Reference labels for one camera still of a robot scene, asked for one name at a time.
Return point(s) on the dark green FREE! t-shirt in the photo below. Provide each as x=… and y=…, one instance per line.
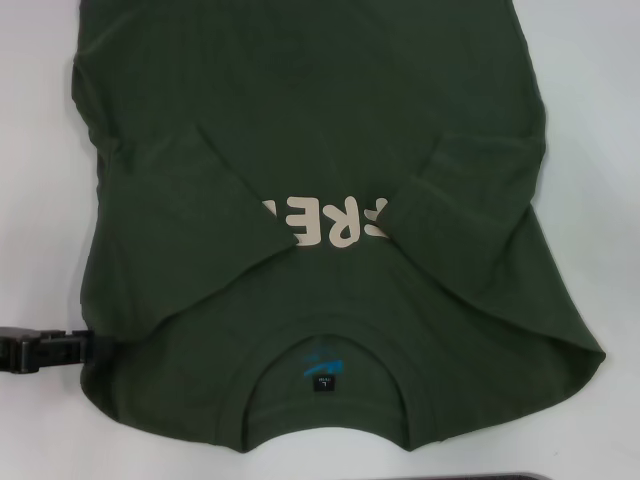
x=320, y=100

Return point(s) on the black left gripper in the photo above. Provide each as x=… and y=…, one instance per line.
x=20, y=350

